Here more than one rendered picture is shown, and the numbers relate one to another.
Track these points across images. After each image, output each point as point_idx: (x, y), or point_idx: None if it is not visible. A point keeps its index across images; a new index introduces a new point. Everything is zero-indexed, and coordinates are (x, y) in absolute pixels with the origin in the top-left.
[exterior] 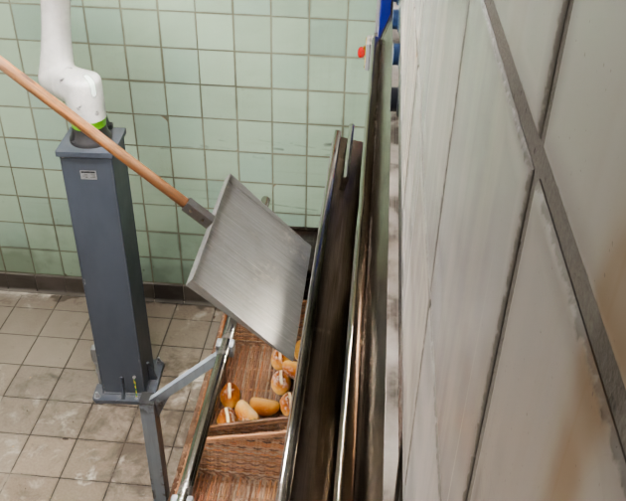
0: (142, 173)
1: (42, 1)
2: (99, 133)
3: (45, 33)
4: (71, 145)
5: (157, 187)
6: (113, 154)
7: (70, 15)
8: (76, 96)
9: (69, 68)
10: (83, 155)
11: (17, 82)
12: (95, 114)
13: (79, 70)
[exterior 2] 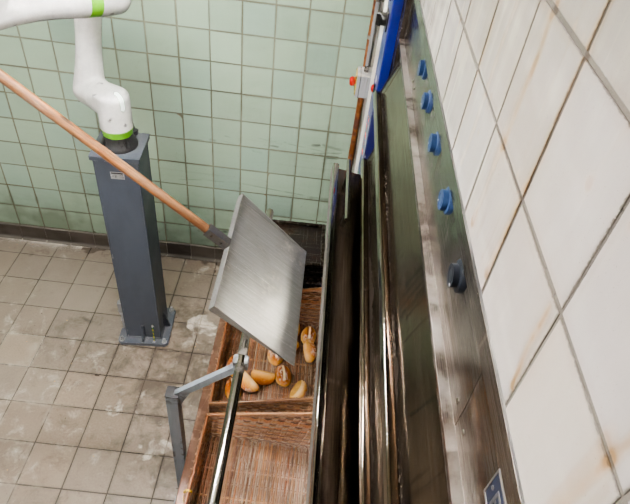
0: (170, 204)
1: (76, 22)
2: (132, 170)
3: (78, 51)
4: None
5: (183, 216)
6: (145, 188)
7: (101, 35)
8: (107, 111)
9: (100, 83)
10: None
11: (57, 124)
12: (124, 126)
13: (110, 86)
